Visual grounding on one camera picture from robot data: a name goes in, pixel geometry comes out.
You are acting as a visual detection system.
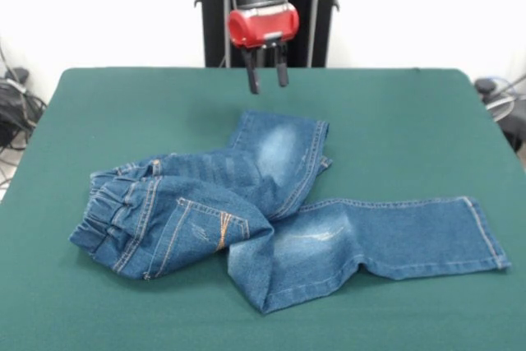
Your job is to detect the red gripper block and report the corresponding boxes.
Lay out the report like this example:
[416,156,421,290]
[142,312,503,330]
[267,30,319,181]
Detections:
[227,1,302,95]

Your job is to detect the blue denim jeans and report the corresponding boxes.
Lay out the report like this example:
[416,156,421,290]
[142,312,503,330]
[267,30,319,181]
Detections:
[68,109,513,316]

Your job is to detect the dark green table cloth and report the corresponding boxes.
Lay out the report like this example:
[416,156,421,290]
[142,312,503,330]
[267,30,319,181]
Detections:
[0,67,526,351]

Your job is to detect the grey swivel chair base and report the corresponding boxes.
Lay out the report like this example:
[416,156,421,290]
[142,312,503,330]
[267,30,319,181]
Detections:
[474,76,526,150]
[3,67,30,85]

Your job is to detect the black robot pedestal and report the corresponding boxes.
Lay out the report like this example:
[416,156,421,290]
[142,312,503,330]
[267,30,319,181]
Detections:
[192,0,342,68]

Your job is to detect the black cable bundle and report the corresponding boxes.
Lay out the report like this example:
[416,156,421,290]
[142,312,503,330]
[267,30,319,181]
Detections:
[0,44,47,187]

